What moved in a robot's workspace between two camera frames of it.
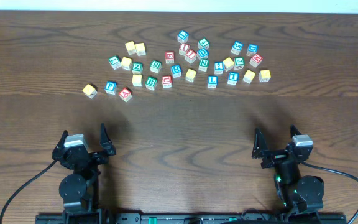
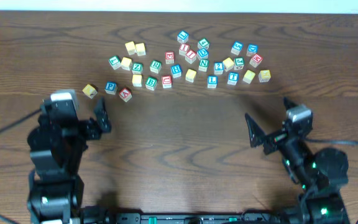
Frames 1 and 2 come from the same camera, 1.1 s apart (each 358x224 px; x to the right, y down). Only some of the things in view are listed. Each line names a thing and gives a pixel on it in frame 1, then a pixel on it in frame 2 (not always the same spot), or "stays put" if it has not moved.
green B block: (151, 83) stays put
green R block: (155, 66) stays put
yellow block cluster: (228, 63) stays put
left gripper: (89, 156) to (84, 130)
